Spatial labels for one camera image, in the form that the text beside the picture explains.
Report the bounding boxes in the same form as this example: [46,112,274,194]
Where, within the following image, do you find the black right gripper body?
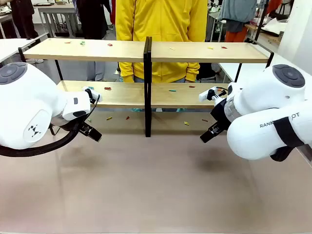
[210,97,233,132]

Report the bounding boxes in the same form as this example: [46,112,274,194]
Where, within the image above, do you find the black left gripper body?
[77,120,93,135]

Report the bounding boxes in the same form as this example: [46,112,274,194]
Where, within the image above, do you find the person's right forearm yellow sleeve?
[117,31,136,83]

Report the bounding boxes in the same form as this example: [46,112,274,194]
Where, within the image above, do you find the person's left forearm yellow sleeve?
[184,31,208,82]

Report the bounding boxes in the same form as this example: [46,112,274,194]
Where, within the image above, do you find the white side table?
[218,52,312,83]
[0,38,37,63]

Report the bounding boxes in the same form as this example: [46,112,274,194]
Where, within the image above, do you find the orange trousers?
[224,25,248,43]

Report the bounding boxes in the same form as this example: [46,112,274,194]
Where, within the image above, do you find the wooden background table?
[244,23,284,46]

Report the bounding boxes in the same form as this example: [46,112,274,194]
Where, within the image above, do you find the white metal background desk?
[208,9,229,42]

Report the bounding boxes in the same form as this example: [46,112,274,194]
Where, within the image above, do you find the black stand pole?
[253,0,270,45]

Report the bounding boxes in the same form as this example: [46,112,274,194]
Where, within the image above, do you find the white paper sheet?
[261,18,290,33]

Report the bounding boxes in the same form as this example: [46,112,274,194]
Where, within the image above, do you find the grey blue shirt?
[217,0,258,34]

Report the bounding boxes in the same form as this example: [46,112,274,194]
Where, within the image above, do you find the bystander in black clothes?
[76,0,117,41]
[10,0,39,40]

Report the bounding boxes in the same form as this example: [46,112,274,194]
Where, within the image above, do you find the person in yellow jacket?
[115,0,209,84]

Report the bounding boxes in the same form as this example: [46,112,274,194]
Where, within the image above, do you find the white pillar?
[277,0,312,74]

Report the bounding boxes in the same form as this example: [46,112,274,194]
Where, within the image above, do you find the light background work table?
[33,1,81,38]

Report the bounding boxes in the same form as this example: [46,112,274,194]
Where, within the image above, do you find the orange garment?
[269,0,284,12]

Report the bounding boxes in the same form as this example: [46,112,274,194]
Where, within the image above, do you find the black office chair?
[276,0,294,19]

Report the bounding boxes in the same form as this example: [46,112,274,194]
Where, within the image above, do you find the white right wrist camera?
[198,86,229,106]

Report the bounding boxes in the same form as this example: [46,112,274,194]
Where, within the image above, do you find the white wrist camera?
[198,86,229,106]
[82,85,103,105]

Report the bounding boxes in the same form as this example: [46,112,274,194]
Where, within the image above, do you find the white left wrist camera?
[82,85,103,105]

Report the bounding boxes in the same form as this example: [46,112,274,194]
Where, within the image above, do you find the black left arm cable sleeve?
[0,94,101,158]

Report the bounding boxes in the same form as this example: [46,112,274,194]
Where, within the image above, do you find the black right arm cable strap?
[270,117,306,162]

